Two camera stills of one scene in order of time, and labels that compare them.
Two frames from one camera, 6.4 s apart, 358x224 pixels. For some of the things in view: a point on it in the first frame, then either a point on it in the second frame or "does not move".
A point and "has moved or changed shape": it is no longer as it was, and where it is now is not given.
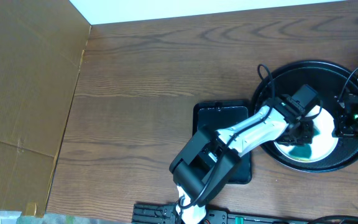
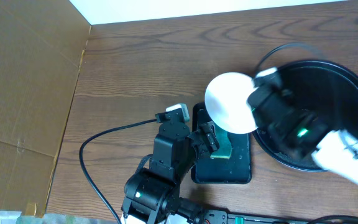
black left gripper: [301, 134] to [206, 137]
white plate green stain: [324, 144] has moved or changed shape
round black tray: [329, 81] does not move
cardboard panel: [31, 52] does not move
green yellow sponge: [304, 150] has moved or changed shape
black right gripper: [344, 123] to [260, 96]
